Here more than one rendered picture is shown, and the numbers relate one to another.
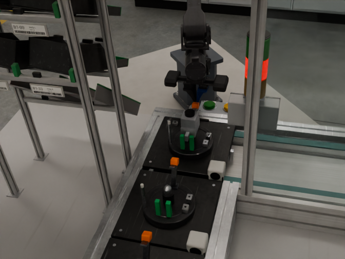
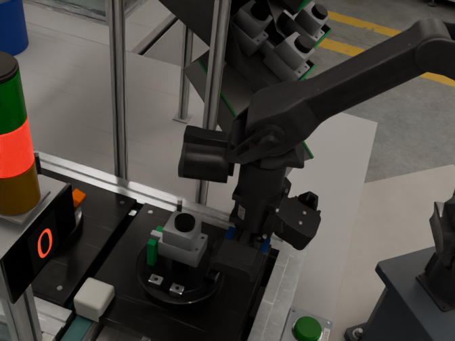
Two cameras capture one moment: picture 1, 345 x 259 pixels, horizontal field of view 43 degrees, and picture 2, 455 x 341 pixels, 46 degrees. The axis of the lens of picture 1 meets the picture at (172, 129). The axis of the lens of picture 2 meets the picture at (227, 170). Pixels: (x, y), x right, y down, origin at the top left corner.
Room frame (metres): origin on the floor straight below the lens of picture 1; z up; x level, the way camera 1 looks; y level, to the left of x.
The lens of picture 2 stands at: (1.02, -0.58, 1.66)
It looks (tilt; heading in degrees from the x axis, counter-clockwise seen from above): 41 degrees down; 86
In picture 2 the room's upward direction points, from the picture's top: 9 degrees clockwise
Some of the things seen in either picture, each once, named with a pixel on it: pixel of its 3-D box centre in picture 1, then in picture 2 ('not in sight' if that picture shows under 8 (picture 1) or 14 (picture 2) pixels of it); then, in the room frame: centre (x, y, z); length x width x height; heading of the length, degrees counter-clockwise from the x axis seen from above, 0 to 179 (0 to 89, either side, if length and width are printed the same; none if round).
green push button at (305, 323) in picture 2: (209, 106); (307, 330); (1.20, -0.13, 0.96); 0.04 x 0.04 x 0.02
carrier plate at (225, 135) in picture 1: (191, 146); (180, 276); (1.00, -0.05, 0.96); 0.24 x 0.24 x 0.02; 72
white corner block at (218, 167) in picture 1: (216, 170); (94, 300); (0.88, -0.12, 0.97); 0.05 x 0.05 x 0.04; 72
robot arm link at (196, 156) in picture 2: (196, 50); (231, 144); (1.05, -0.08, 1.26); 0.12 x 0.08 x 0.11; 175
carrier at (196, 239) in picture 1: (168, 196); (36, 205); (0.76, 0.02, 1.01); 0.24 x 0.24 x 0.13; 72
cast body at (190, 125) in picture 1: (189, 123); (177, 233); (0.99, -0.05, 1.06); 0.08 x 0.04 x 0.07; 162
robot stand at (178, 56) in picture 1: (196, 78); (421, 326); (1.39, -0.11, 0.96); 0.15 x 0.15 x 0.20; 23
